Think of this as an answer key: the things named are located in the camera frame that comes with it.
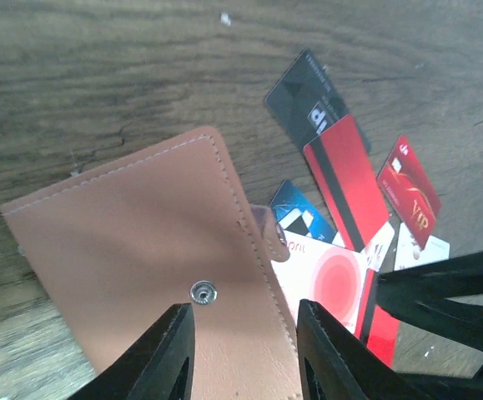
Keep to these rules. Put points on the red card black stripe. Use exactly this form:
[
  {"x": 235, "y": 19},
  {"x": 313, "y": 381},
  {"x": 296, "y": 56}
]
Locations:
[{"x": 375, "y": 328}]

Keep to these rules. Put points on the white card centre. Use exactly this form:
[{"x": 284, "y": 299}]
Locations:
[{"x": 327, "y": 274}]

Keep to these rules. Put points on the white card black stripe upper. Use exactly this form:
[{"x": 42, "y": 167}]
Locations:
[{"x": 376, "y": 250}]

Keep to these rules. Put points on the blue card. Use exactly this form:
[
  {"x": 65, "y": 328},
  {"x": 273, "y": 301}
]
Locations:
[{"x": 296, "y": 214}]

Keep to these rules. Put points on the red card upper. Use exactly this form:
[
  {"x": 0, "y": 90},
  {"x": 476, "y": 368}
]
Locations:
[{"x": 342, "y": 170}]

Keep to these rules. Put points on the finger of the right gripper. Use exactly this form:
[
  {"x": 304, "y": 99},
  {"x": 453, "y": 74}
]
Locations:
[{"x": 425, "y": 296}]

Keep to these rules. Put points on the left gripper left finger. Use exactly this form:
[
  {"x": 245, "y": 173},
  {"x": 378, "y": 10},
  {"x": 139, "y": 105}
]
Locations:
[{"x": 159, "y": 365}]

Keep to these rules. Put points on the red VIP card right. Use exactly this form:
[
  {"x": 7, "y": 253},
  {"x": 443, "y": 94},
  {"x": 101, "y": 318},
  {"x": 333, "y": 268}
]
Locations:
[{"x": 404, "y": 182}]

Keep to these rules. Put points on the white card right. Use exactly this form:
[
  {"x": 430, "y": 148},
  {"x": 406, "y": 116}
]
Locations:
[{"x": 409, "y": 254}]

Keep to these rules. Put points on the dark card upper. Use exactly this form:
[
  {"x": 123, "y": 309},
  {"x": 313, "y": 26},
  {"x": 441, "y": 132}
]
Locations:
[{"x": 304, "y": 101}]

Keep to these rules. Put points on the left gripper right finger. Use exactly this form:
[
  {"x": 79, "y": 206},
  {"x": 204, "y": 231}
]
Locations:
[{"x": 334, "y": 364}]

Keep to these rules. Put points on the pink card holder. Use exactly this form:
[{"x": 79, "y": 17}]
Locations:
[{"x": 116, "y": 246}]

